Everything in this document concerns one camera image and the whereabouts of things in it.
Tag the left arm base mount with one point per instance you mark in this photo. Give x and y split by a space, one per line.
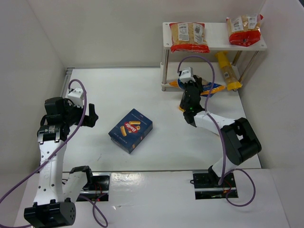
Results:
93 186

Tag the blue orecchiette pasta bag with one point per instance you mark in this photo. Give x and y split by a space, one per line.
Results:
206 86

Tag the dark blue Barilla pasta box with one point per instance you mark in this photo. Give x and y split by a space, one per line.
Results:
131 130

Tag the yellow spaghetti bag on shelf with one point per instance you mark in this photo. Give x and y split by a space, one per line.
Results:
227 71

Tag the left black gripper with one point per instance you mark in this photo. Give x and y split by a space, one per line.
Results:
85 118

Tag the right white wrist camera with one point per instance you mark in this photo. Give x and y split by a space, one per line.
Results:
187 75

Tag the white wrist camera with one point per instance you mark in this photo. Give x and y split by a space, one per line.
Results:
76 96
187 75

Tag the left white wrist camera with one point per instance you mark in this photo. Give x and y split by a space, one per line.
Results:
76 96

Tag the red pasta bag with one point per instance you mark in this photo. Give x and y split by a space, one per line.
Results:
188 37
244 30

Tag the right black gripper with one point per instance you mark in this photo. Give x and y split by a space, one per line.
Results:
192 85

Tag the red pasta bag right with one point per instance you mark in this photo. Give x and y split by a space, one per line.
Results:
244 30

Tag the white two-tier shelf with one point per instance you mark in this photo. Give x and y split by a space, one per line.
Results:
217 40

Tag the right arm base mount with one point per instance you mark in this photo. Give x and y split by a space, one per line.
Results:
205 189

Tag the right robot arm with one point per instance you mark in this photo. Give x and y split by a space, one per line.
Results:
237 136

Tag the red pasta bag left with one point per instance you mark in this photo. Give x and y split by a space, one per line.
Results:
188 37

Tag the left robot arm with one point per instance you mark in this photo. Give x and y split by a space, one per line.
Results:
54 203

